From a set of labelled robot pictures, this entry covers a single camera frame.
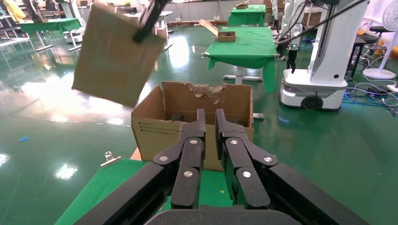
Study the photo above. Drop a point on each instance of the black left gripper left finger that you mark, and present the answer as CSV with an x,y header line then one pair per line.
x,y
189,155

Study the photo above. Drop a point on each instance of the silver binder clip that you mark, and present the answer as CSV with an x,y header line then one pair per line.
x,y
108,160

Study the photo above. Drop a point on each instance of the green tablecloth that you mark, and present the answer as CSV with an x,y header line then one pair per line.
x,y
105,186
49,24
248,17
248,46

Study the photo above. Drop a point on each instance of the black round stool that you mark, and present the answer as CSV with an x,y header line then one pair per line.
x,y
368,38
380,29

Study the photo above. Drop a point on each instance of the white pedestal fan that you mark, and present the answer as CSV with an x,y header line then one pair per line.
x,y
379,74

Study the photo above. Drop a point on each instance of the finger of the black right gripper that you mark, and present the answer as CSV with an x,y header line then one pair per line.
x,y
149,18

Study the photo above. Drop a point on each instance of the white table leg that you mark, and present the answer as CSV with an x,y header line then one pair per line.
x,y
238,73

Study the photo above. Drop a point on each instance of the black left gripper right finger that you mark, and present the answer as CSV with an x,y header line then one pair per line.
x,y
236,155

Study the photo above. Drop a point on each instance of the open brown cardboard carton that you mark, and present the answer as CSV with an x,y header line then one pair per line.
x,y
149,136

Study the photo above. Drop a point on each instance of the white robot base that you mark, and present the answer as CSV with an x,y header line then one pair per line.
x,y
74,35

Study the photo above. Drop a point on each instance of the yellow garment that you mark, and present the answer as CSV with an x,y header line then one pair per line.
x,y
15,11

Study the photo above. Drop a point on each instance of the white wheeled robot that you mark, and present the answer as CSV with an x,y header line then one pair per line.
x,y
326,62

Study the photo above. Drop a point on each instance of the blue floor scrap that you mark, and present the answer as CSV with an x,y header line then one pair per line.
x,y
24,138

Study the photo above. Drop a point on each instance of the small open cardboard box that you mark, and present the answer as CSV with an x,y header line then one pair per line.
x,y
226,37

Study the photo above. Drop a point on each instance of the white table foot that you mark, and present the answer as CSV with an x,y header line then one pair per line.
x,y
258,116

